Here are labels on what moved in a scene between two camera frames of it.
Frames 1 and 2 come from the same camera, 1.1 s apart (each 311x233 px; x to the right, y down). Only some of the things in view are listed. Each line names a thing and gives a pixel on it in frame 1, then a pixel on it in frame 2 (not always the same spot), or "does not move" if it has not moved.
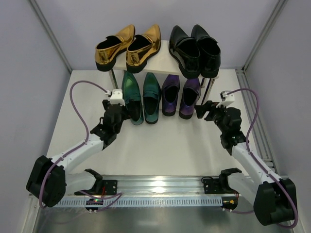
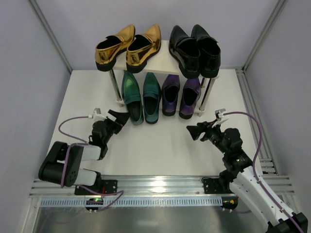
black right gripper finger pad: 201,109 → 196,131
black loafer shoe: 184,52 does not move
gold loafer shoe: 144,46 does not move
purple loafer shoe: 192,92 does not move
